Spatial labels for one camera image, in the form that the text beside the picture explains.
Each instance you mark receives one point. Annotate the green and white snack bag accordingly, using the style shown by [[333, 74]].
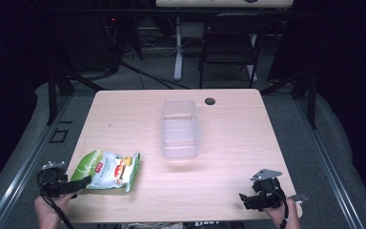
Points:
[[111, 171]]

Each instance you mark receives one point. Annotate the person's left hand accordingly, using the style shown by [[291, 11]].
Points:
[[48, 211]]

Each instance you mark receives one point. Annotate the person's right hand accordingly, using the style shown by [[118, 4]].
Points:
[[281, 216]]

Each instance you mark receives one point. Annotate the aluminium floor rail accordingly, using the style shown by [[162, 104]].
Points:
[[327, 159], [28, 159]]

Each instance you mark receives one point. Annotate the black folding chair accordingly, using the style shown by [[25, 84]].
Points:
[[232, 44]]

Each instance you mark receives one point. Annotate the clear plastic container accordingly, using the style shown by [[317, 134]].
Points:
[[180, 130]]

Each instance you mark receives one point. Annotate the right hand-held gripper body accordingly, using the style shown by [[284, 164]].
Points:
[[268, 194]]

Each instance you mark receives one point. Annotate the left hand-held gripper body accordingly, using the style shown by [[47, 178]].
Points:
[[55, 183]]

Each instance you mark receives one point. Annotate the black metal stand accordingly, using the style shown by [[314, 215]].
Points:
[[312, 98], [53, 95]]

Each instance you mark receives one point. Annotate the black computer case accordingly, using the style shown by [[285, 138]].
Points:
[[85, 41]]

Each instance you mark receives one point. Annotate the grey metal tab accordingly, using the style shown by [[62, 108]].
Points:
[[299, 197]]

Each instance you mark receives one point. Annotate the white desk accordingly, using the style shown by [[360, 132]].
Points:
[[178, 47]]

